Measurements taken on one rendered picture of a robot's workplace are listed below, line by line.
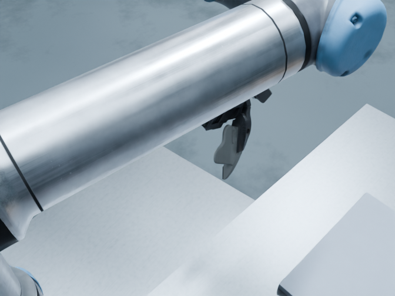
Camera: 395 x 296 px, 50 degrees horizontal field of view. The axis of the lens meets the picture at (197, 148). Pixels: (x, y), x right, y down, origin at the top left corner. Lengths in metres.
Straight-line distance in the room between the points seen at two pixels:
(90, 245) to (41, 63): 2.18
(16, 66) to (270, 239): 2.43
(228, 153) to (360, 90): 2.28
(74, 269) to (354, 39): 0.83
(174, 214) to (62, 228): 0.28
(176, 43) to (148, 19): 3.09
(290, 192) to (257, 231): 0.15
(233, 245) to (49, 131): 0.80
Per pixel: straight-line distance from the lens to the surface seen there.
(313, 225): 1.10
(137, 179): 1.16
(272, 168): 2.28
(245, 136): 0.64
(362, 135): 1.35
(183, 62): 0.31
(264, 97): 0.71
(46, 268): 1.07
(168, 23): 3.35
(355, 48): 0.40
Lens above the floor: 1.73
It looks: 48 degrees down
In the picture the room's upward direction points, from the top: straight up
